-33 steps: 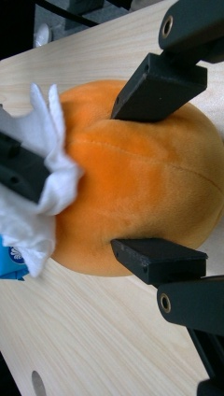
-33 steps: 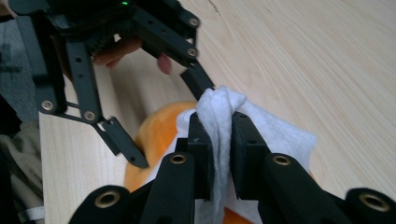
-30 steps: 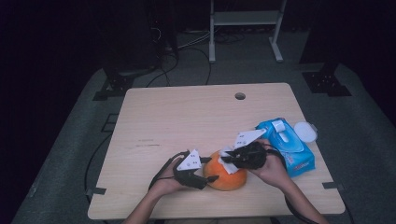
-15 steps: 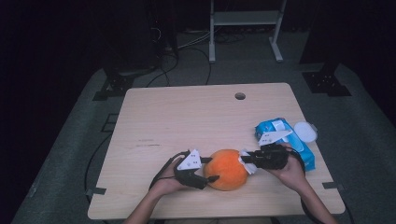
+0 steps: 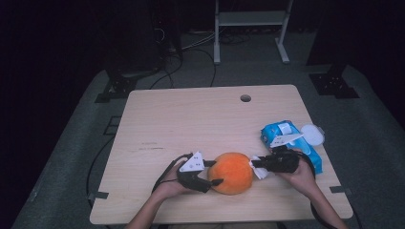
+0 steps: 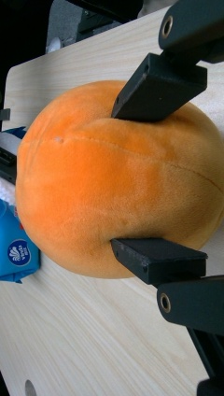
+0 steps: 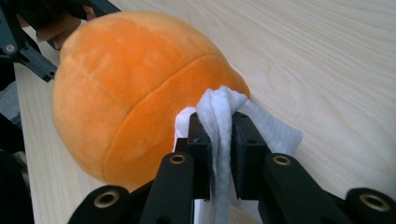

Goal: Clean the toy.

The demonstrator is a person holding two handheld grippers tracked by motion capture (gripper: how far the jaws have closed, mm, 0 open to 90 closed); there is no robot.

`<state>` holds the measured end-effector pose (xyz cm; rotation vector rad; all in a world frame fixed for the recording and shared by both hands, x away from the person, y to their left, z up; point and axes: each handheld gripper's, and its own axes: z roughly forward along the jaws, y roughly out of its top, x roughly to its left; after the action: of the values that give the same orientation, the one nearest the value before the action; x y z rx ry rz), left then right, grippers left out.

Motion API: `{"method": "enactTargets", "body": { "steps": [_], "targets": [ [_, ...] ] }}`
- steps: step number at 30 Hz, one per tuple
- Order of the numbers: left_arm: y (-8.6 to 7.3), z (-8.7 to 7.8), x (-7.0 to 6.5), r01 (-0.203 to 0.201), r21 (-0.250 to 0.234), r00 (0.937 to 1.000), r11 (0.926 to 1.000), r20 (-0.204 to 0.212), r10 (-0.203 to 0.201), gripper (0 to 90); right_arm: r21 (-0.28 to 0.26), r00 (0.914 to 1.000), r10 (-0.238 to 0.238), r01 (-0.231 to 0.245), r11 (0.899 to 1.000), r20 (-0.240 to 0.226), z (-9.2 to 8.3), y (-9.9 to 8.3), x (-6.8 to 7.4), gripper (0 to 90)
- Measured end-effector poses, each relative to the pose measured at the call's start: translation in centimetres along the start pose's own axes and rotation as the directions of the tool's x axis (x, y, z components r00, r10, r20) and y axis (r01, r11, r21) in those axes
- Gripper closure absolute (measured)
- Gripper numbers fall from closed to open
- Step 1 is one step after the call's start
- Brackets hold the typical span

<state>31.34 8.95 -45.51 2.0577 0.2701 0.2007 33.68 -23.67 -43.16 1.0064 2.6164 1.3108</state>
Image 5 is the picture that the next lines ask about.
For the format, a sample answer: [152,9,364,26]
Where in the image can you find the black stand base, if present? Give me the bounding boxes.
[309,62,361,100]
[94,67,161,104]

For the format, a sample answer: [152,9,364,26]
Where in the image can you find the blue wet wipes pack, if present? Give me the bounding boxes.
[260,119,327,176]

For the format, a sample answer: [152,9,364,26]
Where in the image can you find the white metal stand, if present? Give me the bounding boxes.
[213,0,294,66]

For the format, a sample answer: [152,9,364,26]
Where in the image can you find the right hand-held gripper cable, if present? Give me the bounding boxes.
[295,151,339,229]

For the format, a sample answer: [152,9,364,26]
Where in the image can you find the black tape strip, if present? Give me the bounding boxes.
[329,185,353,196]
[87,191,110,201]

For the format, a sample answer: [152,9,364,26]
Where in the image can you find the thin black floor cable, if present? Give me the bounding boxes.
[85,135,117,204]

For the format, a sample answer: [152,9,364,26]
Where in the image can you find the person's right hand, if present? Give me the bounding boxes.
[276,155,317,198]

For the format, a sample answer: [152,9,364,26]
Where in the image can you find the black tape outline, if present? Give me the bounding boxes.
[102,115,122,136]

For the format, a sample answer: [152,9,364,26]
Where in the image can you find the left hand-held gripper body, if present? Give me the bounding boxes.
[176,150,213,194]

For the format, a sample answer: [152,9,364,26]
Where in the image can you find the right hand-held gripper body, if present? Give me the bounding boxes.
[266,133,305,175]

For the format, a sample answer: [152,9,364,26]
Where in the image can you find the left hand-held gripper cable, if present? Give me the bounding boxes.
[152,153,194,192]

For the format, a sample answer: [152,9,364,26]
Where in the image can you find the hand-held gripper cable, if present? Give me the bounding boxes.
[295,151,339,229]
[152,153,194,192]

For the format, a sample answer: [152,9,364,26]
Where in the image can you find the person's left hand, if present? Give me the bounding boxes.
[152,161,196,200]

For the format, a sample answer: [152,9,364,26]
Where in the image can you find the orange plush toy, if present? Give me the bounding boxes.
[206,152,255,196]

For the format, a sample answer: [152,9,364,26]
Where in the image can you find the white floor cables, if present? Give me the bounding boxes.
[181,30,218,52]

